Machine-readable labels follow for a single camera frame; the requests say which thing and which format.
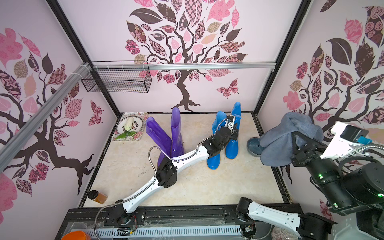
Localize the blue boot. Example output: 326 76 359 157
207 111 227 170
224 101 243 160

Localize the grey cloth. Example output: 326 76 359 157
260 112 324 167

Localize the purple boot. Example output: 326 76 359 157
171 108 185 158
146 117 172 157

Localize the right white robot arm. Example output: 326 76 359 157
236 125 384 240

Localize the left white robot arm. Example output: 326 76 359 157
116 124 239 214

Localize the grey-blue bowl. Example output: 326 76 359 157
247 137 265 157

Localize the white patterned plate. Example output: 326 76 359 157
116 116 144 135

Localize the floral square tray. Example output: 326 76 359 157
112 112 149 142

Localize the brown cylinder bottle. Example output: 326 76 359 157
87 190 108 204

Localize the orange round object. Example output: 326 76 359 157
62 231 91 240

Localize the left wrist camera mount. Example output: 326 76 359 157
225 115 236 131

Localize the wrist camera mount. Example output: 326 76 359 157
225 115 236 131
320 122 373 160

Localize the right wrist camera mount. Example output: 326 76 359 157
320 122 373 160

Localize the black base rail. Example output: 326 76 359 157
53 202 316 240

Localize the white slotted cable duct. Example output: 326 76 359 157
98 226 242 240

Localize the round wire fan guard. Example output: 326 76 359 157
271 227 299 240

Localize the back aluminium rail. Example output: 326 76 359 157
92 62 276 71

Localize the black wire basket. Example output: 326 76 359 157
82 60 152 93

